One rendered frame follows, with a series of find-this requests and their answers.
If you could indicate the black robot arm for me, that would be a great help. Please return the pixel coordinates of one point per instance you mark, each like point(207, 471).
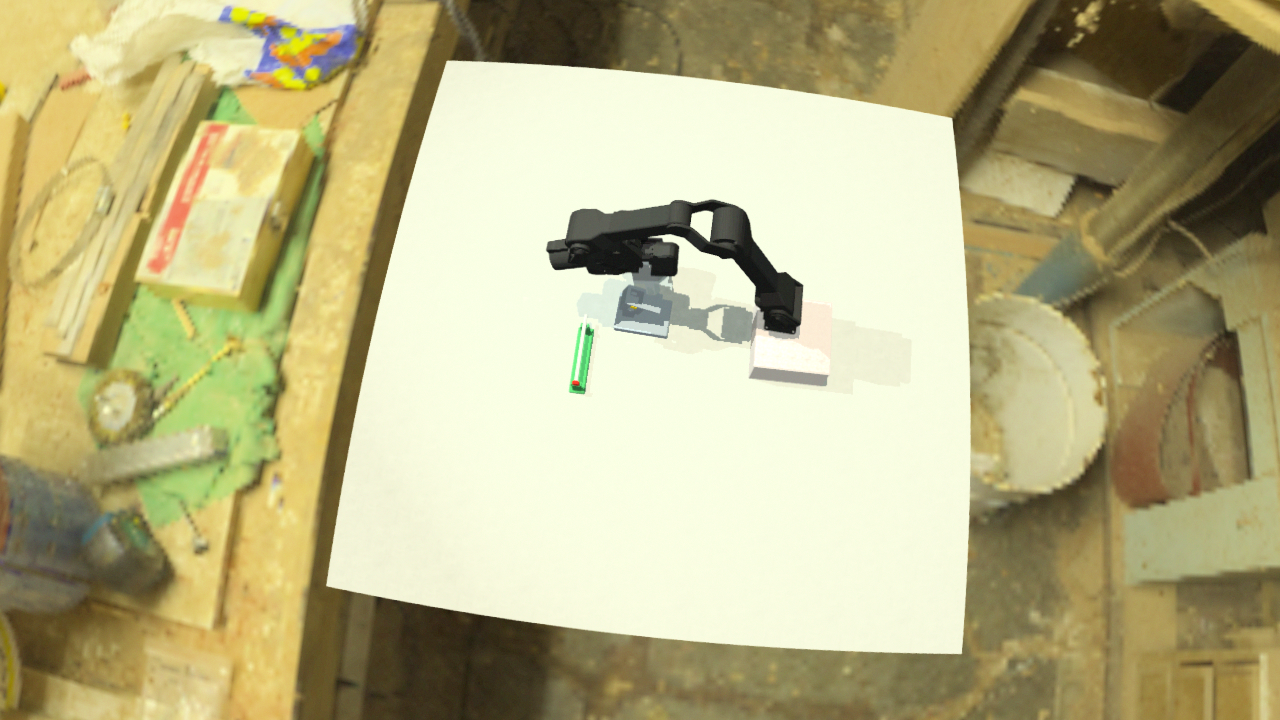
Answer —
point(595, 236)

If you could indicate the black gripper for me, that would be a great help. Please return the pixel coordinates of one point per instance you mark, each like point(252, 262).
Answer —
point(664, 259)

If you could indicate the grey pin with red head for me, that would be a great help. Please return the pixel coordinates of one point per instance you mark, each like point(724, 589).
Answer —
point(576, 382)

